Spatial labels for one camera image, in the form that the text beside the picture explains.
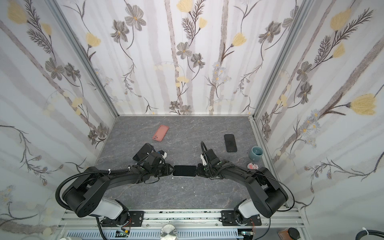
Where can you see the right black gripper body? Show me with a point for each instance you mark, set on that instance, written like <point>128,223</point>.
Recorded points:
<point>204,170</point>

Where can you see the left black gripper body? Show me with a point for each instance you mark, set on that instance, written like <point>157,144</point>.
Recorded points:
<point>160,170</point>

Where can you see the light blue phone case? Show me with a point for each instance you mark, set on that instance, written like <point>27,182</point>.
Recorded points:
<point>185,171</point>

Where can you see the black phone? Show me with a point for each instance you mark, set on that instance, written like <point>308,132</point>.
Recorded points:
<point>144,151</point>

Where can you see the pink phone case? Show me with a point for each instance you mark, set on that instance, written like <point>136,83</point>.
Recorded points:
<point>160,133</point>

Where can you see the black phone case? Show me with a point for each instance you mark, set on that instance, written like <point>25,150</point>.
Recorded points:
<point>230,142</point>

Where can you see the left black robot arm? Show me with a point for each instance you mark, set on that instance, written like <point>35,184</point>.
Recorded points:
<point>83,193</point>

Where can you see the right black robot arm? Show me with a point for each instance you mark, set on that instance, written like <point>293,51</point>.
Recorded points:
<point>267,194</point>

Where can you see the small pink white object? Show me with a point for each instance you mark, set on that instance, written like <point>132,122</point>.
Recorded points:
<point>252,166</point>

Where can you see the teal ceramic cup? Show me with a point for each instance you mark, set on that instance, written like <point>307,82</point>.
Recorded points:
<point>256,153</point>

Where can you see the round silver knob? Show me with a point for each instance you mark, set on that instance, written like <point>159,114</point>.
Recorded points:
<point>169,232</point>

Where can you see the brown box black cap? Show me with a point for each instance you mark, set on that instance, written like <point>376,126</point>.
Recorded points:
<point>289,234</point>

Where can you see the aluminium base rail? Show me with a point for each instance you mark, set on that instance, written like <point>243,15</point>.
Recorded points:
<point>209,219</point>

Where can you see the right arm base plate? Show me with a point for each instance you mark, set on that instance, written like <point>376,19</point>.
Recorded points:
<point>234,218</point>

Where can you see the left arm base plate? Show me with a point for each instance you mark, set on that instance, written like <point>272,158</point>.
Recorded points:
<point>132,218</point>

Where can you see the white ventilated cable duct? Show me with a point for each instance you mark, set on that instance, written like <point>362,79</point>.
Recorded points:
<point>155,234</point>

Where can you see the black corrugated hose corner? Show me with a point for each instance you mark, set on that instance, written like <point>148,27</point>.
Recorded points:
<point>365,232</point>

